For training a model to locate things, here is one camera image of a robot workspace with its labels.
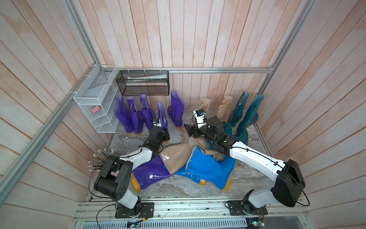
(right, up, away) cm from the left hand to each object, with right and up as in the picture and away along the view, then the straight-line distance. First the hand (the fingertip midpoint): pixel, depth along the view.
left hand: (166, 130), depth 92 cm
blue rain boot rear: (+16, -26, -12) cm, 33 cm away
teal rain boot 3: (+51, -4, +2) cm, 52 cm away
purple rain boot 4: (-3, +10, +5) cm, 12 cm away
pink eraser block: (-41, +13, -10) cm, 44 cm away
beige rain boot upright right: (+39, +11, +5) cm, 41 cm away
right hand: (+14, +6, -14) cm, 21 cm away
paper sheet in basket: (-21, +33, -2) cm, 39 cm away
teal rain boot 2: (+56, +9, -1) cm, 56 cm away
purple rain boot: (-29, +11, -3) cm, 31 cm away
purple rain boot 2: (-19, +6, -2) cm, 20 cm away
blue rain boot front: (+31, -24, -12) cm, 41 cm away
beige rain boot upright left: (+26, +17, 0) cm, 31 cm away
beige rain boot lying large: (+6, -16, -6) cm, 18 cm away
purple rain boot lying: (-9, -24, -11) cm, 28 cm away
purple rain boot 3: (-12, +9, 0) cm, 15 cm away
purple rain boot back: (+6, +13, +2) cm, 14 cm away
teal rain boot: (+47, +12, -1) cm, 49 cm away
